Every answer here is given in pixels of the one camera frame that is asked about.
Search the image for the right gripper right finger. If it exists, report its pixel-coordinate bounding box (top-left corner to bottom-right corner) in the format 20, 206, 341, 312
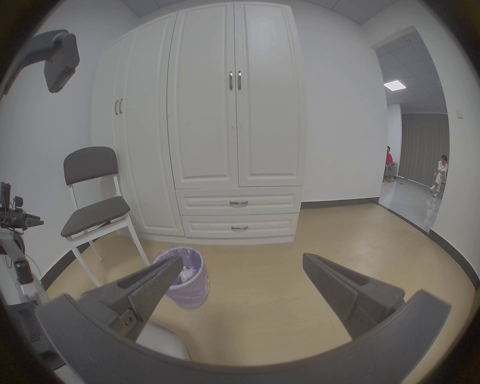
302, 253, 406, 342

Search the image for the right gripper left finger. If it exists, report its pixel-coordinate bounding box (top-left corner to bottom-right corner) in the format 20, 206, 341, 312
80, 255, 184, 342

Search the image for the white paper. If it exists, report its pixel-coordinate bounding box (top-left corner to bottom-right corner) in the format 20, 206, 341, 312
179, 265, 198, 285

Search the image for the purple plastic bag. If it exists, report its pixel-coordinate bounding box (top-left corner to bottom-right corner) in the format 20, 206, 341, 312
152, 245, 210, 310

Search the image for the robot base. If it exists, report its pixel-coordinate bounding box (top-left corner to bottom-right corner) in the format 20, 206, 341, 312
10, 279, 190, 372

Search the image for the white trash bin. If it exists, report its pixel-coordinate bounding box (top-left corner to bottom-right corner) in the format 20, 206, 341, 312
153, 248, 210, 309

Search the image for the white chair with grey seat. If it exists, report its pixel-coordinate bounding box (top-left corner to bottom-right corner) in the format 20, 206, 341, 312
61, 146, 151, 287

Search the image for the person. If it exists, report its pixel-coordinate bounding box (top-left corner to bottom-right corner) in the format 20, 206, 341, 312
382, 145, 398, 184
430, 154, 449, 198

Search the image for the grey curtain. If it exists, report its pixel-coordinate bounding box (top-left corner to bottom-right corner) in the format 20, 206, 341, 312
398, 112, 449, 188

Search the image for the white wardrobe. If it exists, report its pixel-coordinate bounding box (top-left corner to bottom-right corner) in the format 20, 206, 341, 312
91, 2, 306, 246

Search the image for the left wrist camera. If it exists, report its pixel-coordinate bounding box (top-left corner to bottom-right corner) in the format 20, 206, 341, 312
0, 182, 26, 211

